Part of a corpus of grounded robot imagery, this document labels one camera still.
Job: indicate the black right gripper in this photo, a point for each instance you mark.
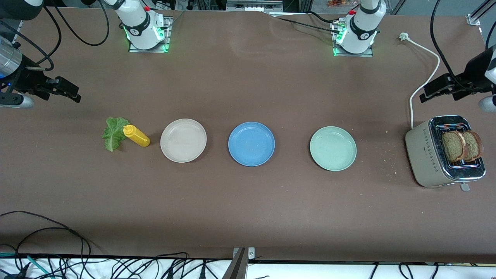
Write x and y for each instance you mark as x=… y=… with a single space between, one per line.
x=25 y=78

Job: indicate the grey metal bar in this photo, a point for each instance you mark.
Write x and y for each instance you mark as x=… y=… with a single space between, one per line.
x=237 y=267

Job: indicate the brown toast slice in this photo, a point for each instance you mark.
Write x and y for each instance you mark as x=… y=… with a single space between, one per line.
x=452 y=146
x=473 y=145

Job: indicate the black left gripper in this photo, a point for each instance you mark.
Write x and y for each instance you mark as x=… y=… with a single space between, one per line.
x=475 y=68

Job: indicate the aluminium frame profile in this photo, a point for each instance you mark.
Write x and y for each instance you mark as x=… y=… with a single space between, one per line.
x=473 y=19

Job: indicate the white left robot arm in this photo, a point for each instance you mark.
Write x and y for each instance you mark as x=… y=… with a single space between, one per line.
x=362 y=27

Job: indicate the silver corner bracket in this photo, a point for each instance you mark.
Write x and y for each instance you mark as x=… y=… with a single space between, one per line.
x=251 y=254

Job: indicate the green lettuce leaf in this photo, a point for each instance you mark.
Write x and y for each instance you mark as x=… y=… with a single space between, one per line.
x=112 y=135

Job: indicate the beige chrome toaster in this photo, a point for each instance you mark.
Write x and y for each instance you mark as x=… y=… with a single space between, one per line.
x=422 y=155

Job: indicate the mint green round plate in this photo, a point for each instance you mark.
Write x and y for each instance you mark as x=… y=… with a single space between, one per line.
x=333 y=148

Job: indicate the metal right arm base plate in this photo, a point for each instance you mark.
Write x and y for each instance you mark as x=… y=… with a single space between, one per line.
x=149 y=50

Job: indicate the aluminium frame rail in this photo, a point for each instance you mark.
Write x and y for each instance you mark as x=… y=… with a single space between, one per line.
x=17 y=33

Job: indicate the blue round plate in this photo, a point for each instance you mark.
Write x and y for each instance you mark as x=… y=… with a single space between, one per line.
x=252 y=144

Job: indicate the yellow squeeze bottle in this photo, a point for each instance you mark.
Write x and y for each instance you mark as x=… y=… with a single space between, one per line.
x=139 y=138

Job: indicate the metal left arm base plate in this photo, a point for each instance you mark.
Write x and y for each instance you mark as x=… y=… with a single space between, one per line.
x=354 y=55

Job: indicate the beige round plate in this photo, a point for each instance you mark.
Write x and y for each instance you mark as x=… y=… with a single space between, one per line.
x=183 y=140

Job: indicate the orange snack packet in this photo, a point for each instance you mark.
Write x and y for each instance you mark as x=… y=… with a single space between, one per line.
x=339 y=3

